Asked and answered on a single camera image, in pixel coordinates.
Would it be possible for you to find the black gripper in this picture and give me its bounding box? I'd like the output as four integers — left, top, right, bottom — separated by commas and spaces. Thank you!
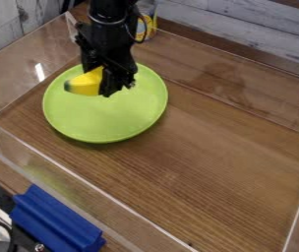
75, 16, 137, 97

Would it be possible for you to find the yellow toy banana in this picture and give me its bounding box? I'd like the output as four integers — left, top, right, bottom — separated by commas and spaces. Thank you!
64, 66, 104, 96

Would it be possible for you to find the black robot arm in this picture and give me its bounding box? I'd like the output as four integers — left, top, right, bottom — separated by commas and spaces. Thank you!
76, 0, 140, 97

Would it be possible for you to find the green round plate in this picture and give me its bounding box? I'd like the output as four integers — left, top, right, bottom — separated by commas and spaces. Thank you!
41, 64, 168, 144

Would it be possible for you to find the blue plastic block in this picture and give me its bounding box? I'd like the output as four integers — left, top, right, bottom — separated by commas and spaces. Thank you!
10, 184, 107, 252

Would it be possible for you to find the clear acrylic tray wall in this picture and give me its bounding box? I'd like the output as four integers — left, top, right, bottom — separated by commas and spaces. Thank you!
0, 111, 199, 252

